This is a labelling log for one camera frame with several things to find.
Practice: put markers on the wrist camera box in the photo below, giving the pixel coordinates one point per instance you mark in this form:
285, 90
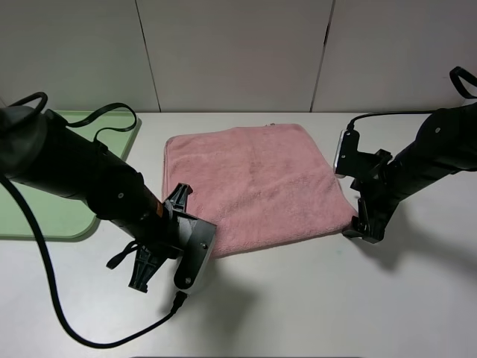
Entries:
197, 238
346, 156

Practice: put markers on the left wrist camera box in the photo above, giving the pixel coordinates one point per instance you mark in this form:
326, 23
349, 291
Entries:
197, 238

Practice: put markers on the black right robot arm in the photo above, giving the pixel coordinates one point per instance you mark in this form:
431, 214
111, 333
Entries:
444, 145

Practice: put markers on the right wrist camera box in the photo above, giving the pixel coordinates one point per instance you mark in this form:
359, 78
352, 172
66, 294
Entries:
346, 156

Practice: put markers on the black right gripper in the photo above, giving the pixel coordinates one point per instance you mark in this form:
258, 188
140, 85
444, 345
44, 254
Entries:
374, 207

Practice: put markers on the pink terry towel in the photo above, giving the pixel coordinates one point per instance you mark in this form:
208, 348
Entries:
262, 187

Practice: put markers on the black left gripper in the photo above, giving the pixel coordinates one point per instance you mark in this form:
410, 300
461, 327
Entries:
157, 230

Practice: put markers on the green plastic tray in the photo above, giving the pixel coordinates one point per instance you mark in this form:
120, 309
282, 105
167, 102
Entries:
62, 219

